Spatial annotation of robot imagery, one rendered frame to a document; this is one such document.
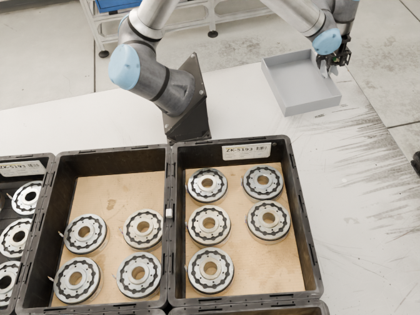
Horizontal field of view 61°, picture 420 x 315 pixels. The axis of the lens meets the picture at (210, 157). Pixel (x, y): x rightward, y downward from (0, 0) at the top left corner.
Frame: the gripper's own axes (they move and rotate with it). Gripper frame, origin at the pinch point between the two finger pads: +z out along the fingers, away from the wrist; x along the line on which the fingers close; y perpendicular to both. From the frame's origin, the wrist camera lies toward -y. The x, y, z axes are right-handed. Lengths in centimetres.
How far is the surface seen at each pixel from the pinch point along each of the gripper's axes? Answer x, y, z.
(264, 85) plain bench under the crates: -21.8, -3.6, 3.3
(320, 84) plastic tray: -1.8, 2.2, 2.9
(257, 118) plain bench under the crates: -28.8, 11.4, 3.3
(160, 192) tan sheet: -65, 40, -10
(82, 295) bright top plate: -85, 64, -13
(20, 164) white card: -99, 27, -18
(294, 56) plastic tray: -6.5, -13.1, 0.5
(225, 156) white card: -46, 37, -14
